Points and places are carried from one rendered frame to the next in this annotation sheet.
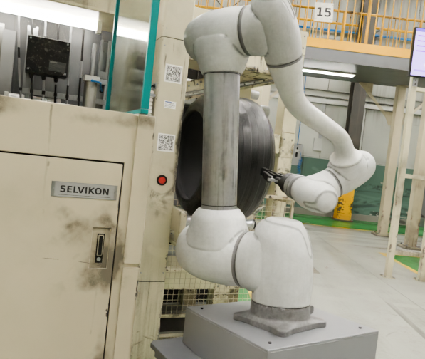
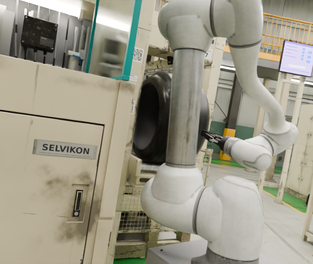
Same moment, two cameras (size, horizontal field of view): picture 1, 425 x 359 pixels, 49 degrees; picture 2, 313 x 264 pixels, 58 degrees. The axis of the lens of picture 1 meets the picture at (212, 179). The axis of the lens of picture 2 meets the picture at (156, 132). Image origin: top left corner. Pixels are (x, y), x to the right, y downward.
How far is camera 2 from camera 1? 0.39 m
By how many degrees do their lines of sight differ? 3
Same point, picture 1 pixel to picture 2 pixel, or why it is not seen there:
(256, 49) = (224, 30)
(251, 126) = not seen: hidden behind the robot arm
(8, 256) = not seen: outside the picture
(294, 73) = (254, 54)
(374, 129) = (247, 105)
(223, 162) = (188, 127)
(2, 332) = not seen: outside the picture
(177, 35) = (141, 25)
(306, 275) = (260, 231)
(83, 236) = (63, 193)
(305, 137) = not seen: hidden behind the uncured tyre
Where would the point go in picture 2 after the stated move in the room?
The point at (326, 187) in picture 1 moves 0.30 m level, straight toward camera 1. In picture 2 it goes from (263, 151) to (283, 160)
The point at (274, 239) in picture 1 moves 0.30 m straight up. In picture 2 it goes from (234, 199) to (254, 93)
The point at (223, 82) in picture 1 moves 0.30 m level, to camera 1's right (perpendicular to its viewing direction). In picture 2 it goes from (192, 57) to (285, 74)
